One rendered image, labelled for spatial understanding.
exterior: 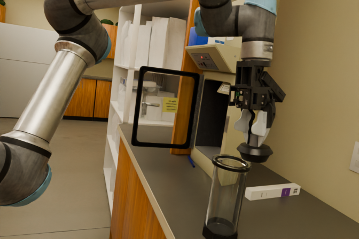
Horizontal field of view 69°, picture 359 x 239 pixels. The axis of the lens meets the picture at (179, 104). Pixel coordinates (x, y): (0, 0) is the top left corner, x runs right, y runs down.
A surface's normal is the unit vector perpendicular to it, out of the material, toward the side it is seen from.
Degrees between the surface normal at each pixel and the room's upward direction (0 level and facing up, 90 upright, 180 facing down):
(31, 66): 90
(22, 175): 78
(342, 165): 90
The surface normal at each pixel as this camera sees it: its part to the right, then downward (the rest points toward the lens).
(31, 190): 0.85, 0.31
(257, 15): -0.32, 0.08
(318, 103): -0.93, -0.08
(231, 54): 0.34, 0.17
